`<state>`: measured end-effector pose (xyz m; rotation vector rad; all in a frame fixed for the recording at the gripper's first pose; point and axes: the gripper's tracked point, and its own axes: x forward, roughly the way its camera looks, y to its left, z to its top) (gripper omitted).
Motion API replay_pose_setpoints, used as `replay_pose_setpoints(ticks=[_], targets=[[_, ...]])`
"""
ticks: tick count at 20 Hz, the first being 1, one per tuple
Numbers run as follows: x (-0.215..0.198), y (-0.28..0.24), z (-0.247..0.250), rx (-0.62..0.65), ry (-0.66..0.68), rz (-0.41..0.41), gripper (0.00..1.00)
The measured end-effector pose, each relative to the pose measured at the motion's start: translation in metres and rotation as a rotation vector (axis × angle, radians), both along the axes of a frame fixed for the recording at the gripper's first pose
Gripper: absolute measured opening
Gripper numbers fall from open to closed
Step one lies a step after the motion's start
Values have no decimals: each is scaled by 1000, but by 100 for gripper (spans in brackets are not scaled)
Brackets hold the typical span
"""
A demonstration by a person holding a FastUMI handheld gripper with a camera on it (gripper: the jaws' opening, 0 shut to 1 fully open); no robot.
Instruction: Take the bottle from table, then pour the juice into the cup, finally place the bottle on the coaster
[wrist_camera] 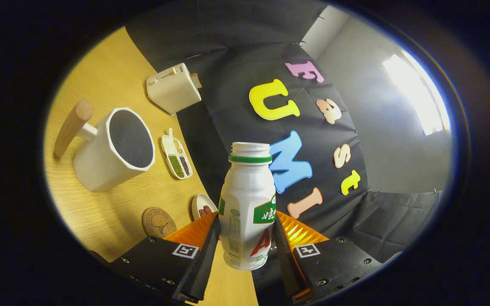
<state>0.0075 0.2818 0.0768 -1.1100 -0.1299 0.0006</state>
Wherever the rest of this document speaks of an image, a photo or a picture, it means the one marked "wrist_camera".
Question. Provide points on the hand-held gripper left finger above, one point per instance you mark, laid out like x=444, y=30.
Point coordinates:
x=206, y=265

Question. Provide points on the reddish meat slice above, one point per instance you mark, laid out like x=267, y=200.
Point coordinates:
x=209, y=209
x=201, y=211

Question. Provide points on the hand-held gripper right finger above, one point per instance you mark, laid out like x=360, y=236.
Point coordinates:
x=285, y=265

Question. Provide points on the white round plate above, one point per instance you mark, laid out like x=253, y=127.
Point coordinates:
x=201, y=199

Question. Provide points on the black backdrop cloth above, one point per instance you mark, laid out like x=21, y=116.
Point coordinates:
x=236, y=55

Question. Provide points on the white juice bottle green label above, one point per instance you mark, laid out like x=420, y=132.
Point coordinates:
x=245, y=199

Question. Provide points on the wooden table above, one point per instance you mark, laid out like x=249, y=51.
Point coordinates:
x=113, y=76

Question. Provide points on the bright ceiling light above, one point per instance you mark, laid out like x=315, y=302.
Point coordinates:
x=419, y=97

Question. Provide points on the white divided dish with beans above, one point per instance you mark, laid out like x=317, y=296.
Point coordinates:
x=169, y=146

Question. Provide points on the white toaster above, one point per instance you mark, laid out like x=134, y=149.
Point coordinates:
x=172, y=89

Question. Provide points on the round cork coaster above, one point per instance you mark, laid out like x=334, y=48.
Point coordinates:
x=158, y=223

